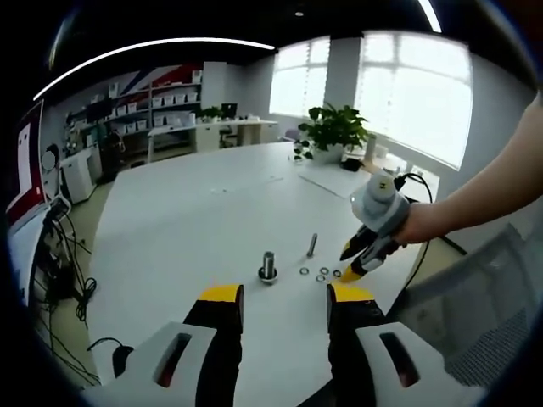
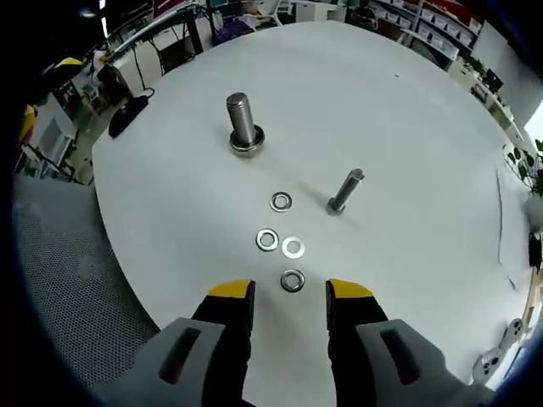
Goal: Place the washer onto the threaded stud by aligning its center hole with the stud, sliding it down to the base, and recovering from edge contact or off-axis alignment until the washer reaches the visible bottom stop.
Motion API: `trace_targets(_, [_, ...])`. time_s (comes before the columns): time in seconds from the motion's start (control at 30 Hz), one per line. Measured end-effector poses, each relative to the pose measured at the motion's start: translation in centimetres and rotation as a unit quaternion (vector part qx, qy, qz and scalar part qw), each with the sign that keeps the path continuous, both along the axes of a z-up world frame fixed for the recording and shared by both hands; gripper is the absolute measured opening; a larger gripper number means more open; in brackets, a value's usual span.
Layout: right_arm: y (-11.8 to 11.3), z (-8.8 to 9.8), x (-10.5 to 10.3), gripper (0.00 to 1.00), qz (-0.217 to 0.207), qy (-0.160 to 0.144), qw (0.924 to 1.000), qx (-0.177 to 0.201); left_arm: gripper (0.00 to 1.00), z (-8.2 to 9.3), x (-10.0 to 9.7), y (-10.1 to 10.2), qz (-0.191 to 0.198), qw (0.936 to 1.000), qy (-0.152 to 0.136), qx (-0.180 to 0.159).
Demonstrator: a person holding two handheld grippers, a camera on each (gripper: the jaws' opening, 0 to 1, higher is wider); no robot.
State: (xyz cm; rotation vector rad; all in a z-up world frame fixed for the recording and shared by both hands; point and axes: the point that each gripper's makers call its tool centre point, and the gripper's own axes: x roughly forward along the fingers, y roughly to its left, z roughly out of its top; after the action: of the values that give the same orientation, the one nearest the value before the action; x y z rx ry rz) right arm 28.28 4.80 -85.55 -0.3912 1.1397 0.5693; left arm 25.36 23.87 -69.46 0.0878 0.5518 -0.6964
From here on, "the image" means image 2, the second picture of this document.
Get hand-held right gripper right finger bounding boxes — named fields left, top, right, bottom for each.
left=325, top=278, right=497, bottom=407

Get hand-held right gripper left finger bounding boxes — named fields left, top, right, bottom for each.
left=91, top=278, right=257, bottom=407

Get small steel washer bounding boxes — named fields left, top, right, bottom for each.
left=281, top=236, right=306, bottom=260
left=279, top=268, right=307, bottom=294
left=255, top=228, right=279, bottom=253
left=270, top=191, right=294, bottom=212

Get small threaded steel stud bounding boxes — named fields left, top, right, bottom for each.
left=325, top=168, right=366, bottom=216

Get large threaded steel stud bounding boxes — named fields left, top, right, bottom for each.
left=226, top=92, right=260, bottom=150

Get black computer mouse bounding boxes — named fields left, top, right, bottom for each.
left=108, top=95, right=149, bottom=139

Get white office desk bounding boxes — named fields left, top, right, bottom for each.
left=104, top=8, right=204, bottom=99

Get grey mesh chair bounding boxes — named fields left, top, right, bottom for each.
left=12, top=176, right=171, bottom=407

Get wooden board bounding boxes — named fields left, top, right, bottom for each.
left=521, top=270, right=543, bottom=334

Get purple bag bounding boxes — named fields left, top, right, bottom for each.
left=210, top=14, right=257, bottom=46

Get white paper sheet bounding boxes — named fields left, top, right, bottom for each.
left=495, top=167, right=532, bottom=292

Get small black device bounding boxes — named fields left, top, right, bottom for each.
left=528, top=231, right=543, bottom=272

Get potted green plant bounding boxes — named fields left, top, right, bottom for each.
left=503, top=138, right=543, bottom=233

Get black desktop monitor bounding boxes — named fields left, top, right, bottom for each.
left=485, top=69, right=505, bottom=92

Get shelf with white bins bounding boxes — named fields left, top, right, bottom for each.
left=367, top=0, right=485, bottom=61

